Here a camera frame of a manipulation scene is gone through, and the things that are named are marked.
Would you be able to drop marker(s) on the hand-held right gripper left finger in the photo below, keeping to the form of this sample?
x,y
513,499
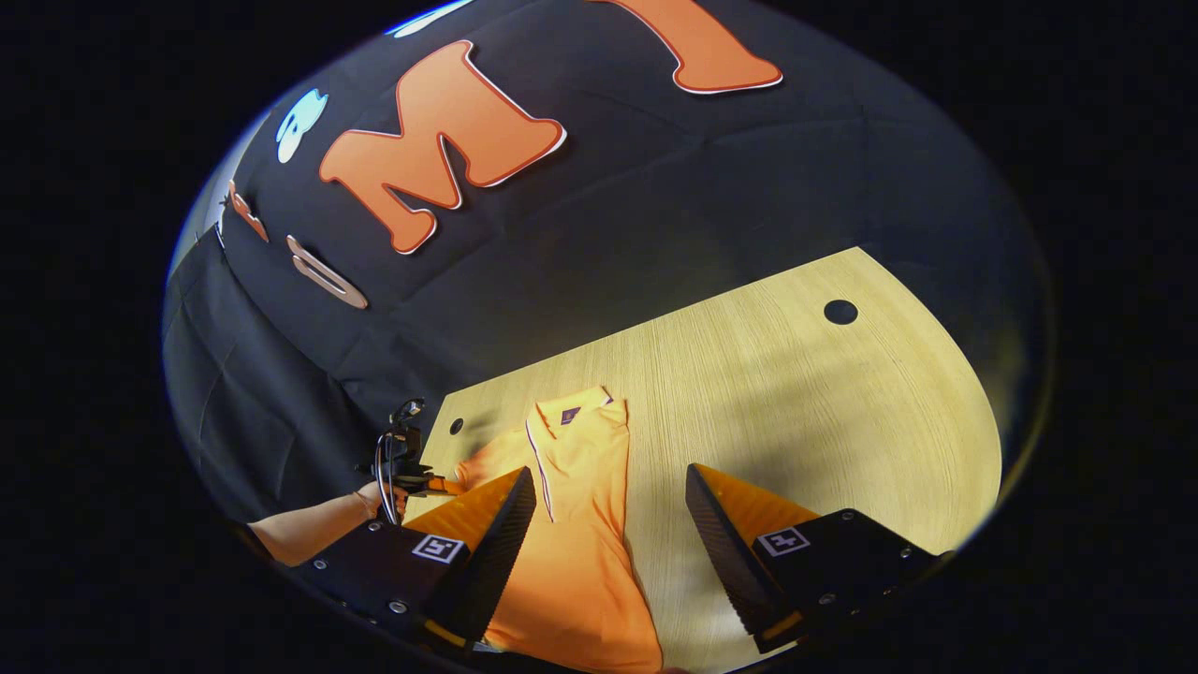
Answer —
x,y
496,566

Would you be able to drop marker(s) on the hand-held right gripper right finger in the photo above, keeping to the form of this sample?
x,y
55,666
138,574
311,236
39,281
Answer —
x,y
725,566

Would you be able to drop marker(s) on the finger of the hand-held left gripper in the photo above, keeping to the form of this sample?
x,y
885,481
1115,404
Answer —
x,y
447,486

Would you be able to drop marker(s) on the orange T-shirt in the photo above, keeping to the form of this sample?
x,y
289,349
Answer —
x,y
580,562

